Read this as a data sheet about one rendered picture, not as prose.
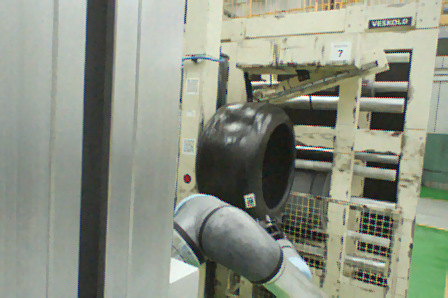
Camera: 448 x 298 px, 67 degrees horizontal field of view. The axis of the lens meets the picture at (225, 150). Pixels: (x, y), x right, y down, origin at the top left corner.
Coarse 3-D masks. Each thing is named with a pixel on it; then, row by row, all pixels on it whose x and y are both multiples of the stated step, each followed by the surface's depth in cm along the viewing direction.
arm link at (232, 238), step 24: (216, 216) 66; (240, 216) 66; (216, 240) 64; (240, 240) 63; (264, 240) 65; (240, 264) 63; (264, 264) 63; (288, 264) 69; (288, 288) 69; (312, 288) 74
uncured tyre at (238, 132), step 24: (216, 120) 140; (240, 120) 135; (264, 120) 135; (288, 120) 154; (216, 144) 134; (240, 144) 129; (264, 144) 133; (288, 144) 171; (216, 168) 133; (240, 168) 128; (264, 168) 181; (288, 168) 173; (216, 192) 136; (240, 192) 130; (264, 192) 175; (288, 192) 163; (264, 216) 141
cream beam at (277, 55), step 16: (352, 32) 148; (240, 48) 176; (256, 48) 172; (272, 48) 167; (288, 48) 163; (304, 48) 159; (320, 48) 156; (352, 48) 148; (240, 64) 177; (256, 64) 172; (272, 64) 168; (288, 64) 164; (304, 64) 160; (320, 64) 156; (336, 64) 152; (352, 64) 149
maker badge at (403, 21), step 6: (384, 18) 169; (390, 18) 168; (396, 18) 167; (402, 18) 166; (408, 18) 164; (372, 24) 172; (378, 24) 171; (384, 24) 170; (390, 24) 168; (396, 24) 167; (402, 24) 166; (408, 24) 164
